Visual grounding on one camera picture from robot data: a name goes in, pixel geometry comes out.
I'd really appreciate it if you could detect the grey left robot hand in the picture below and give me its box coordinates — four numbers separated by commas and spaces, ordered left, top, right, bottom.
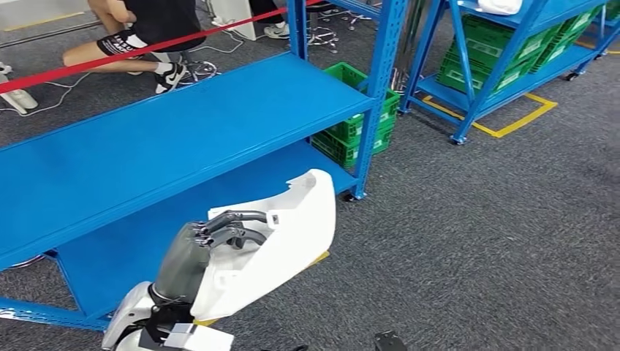
152, 209, 268, 306

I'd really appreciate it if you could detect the white plastic body part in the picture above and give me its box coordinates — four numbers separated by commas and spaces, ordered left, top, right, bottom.
190, 169, 337, 322
477, 0, 524, 16

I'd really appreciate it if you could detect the blue metal shelf rack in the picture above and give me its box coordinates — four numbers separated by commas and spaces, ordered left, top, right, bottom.
0, 0, 408, 333
398, 0, 620, 146

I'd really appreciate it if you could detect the chrome round base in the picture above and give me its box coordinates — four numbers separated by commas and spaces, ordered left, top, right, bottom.
8, 255, 47, 270

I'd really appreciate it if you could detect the chrome base stool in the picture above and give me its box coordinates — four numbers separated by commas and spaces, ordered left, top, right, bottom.
305, 2, 369, 54
176, 50, 222, 86

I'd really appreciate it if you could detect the black right robot foot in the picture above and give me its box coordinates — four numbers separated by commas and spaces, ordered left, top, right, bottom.
374, 331, 409, 351

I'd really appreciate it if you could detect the red barrier belt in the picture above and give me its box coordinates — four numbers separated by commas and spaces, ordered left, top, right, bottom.
0, 0, 323, 94

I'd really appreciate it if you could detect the person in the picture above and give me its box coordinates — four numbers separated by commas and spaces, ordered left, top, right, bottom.
61, 0, 208, 95
248, 0, 292, 41

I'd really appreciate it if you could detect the white partition panel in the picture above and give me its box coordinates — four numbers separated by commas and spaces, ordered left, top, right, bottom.
208, 0, 257, 42

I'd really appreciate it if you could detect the white desk with metal bar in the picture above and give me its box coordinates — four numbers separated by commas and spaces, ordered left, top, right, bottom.
0, 0, 105, 115

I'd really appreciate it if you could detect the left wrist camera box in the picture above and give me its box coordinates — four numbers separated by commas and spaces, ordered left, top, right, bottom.
140, 322, 235, 351

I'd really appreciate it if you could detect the white floor cable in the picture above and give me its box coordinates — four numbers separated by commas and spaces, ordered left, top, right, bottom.
0, 72, 93, 117
186, 29, 246, 55

